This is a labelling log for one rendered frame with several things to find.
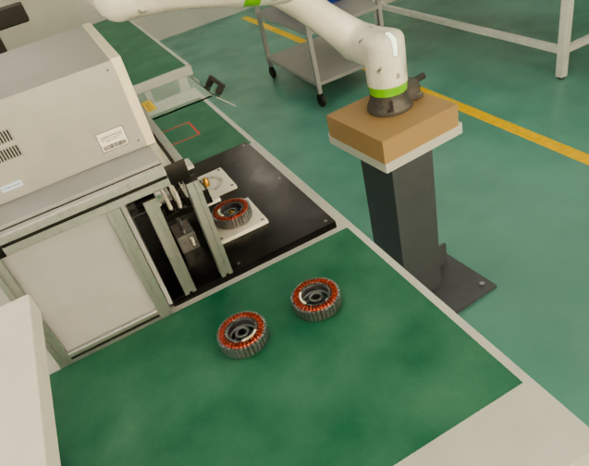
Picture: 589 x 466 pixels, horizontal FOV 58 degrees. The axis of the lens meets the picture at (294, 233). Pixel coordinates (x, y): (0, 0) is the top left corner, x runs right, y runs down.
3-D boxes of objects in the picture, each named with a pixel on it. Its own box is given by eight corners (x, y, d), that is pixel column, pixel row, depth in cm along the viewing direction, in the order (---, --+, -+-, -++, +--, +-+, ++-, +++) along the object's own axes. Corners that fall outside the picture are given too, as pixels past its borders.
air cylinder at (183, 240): (192, 233, 152) (186, 218, 149) (201, 246, 146) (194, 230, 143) (176, 240, 151) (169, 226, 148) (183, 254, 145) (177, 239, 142)
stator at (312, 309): (332, 281, 127) (329, 269, 125) (349, 312, 118) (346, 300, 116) (288, 297, 126) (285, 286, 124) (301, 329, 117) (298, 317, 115)
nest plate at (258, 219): (248, 200, 160) (247, 197, 159) (268, 223, 148) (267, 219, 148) (202, 221, 156) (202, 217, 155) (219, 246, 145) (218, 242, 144)
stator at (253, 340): (211, 344, 119) (205, 333, 117) (248, 313, 124) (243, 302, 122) (241, 368, 112) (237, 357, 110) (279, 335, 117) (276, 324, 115)
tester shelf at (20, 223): (128, 93, 168) (122, 79, 165) (190, 177, 115) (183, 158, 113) (-15, 148, 157) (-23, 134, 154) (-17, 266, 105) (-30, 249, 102)
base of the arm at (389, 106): (410, 80, 189) (409, 64, 185) (444, 88, 179) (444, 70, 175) (358, 111, 178) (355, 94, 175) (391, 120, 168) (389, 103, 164)
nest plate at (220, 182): (221, 170, 178) (220, 166, 178) (238, 188, 167) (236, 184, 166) (179, 188, 175) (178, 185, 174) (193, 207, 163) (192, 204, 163)
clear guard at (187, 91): (210, 86, 176) (204, 68, 172) (236, 106, 158) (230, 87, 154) (116, 123, 168) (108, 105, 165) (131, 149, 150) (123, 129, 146)
